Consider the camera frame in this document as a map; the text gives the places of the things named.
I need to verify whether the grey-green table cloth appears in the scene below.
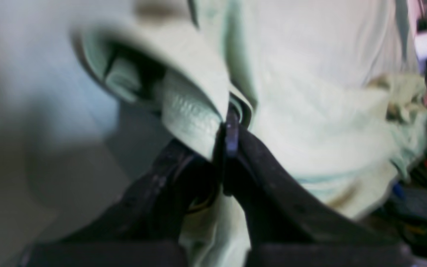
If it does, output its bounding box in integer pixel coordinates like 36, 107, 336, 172
0, 0, 171, 267

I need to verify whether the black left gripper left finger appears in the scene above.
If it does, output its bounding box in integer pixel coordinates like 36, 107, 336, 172
17, 126, 225, 267

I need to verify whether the light green T-shirt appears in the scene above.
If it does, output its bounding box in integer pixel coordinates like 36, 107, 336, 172
73, 0, 427, 267

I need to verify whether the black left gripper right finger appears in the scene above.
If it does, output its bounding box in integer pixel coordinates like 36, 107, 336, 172
223, 107, 414, 267

